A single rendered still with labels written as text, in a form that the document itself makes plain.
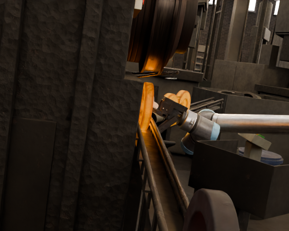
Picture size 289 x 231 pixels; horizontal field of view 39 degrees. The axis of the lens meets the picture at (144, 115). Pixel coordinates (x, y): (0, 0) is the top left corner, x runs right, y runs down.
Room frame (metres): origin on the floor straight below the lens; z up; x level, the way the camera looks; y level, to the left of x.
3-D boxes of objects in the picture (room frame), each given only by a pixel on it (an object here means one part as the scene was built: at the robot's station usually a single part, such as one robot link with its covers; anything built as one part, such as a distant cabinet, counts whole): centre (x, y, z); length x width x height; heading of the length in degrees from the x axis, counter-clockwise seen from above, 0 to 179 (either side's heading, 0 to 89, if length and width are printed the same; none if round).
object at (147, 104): (1.61, 0.00, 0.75); 0.18 x 0.03 x 0.18; 7
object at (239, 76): (5.89, -1.38, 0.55); 1.10 x 0.53 x 1.10; 26
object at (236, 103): (4.19, -1.01, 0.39); 1.03 x 0.83 x 0.77; 111
